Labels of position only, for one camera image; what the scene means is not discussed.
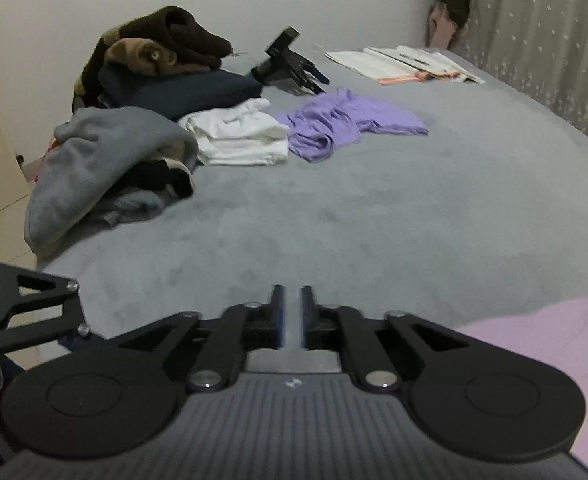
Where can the light purple knit sweater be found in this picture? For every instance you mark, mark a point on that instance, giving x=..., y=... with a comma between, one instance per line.
x=553, y=345

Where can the purple t-shirt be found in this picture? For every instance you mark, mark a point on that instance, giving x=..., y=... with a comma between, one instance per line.
x=334, y=117

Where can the black and tan garment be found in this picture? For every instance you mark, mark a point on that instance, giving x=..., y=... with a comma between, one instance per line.
x=164, y=177

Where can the navy folded garment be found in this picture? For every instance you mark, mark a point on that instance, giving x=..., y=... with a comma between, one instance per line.
x=184, y=91

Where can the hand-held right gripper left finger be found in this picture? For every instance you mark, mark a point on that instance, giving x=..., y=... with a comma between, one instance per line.
x=277, y=317

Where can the black hand-held device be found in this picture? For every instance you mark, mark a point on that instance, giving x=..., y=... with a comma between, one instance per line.
x=286, y=65

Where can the open book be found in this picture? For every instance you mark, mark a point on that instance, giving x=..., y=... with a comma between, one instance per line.
x=398, y=62

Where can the grey star-print curtain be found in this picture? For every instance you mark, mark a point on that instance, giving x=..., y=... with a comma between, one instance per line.
x=543, y=35

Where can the dark brown fleece garment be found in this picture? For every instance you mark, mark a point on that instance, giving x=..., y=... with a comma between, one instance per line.
x=174, y=35

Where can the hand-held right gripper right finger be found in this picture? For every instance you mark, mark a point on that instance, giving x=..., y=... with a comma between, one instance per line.
x=306, y=317

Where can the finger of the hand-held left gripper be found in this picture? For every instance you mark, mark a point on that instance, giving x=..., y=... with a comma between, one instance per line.
x=34, y=310

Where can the white folded garment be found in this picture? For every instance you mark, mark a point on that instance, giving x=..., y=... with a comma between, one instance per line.
x=239, y=135

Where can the pink hanging garment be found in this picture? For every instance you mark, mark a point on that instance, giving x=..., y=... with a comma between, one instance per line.
x=441, y=27

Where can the grey sweater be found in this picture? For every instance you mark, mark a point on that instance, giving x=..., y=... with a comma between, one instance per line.
x=99, y=160

